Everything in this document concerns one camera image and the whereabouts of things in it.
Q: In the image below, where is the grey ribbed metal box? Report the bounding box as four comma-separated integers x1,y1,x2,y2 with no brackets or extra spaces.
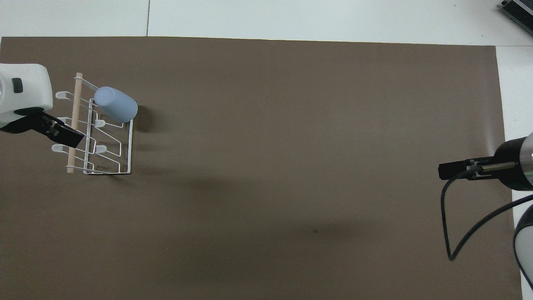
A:
498,0,533,26

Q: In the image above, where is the white wire cup rack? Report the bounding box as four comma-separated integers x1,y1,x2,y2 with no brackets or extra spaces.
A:
51,72,134,175

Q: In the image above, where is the black cable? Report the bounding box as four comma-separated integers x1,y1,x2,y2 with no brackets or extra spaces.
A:
441,162,533,261

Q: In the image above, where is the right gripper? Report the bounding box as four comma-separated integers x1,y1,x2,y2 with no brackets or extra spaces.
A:
467,137,526,192

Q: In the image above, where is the light blue cup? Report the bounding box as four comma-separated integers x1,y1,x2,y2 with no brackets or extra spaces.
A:
94,86,139,123

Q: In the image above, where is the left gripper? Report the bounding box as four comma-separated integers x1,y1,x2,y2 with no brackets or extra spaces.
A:
0,107,54,135

